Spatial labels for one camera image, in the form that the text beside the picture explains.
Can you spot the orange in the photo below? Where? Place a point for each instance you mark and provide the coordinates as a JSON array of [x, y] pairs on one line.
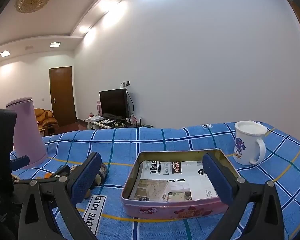
[[47, 175]]

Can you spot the square ceiling light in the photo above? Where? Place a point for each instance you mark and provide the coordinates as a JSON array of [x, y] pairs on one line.
[[5, 53], [55, 44]]

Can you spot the black television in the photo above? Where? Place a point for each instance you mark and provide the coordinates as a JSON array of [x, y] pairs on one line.
[[113, 102]]

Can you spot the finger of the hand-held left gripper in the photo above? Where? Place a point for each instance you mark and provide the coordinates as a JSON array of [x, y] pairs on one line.
[[20, 163]]

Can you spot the white television stand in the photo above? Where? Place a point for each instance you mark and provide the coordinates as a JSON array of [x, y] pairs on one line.
[[110, 125]]

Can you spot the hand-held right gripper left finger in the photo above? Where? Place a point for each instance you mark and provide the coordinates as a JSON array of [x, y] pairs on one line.
[[86, 177]]

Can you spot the brown wooden door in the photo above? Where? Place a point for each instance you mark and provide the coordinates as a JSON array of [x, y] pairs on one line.
[[62, 95]]

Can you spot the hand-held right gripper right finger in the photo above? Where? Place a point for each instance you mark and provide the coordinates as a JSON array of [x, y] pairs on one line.
[[218, 180]]

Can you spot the pink flower ornament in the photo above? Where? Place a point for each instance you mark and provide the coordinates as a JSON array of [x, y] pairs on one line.
[[133, 119]]

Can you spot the pink carton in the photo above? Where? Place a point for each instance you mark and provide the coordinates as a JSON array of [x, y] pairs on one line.
[[99, 107]]

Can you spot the white set-top box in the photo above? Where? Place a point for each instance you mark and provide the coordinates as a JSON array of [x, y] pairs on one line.
[[95, 118]]

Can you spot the newspaper sheet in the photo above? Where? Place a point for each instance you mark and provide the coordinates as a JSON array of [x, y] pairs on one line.
[[165, 180]]

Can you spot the white mug with blue print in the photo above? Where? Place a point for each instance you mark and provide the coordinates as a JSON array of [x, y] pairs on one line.
[[245, 150]]

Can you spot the orange leather armchair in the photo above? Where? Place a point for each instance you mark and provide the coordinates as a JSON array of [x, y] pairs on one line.
[[46, 120]]

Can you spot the wall power socket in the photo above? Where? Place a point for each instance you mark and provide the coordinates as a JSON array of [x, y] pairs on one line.
[[125, 83]]

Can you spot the pink electric kettle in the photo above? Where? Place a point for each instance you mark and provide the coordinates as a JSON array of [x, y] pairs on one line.
[[25, 135]]

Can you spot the blue checked blanket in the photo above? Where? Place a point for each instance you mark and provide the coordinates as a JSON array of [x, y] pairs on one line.
[[165, 142]]

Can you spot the pink tin box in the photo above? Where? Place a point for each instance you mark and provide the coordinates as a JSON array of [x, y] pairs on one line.
[[165, 210]]

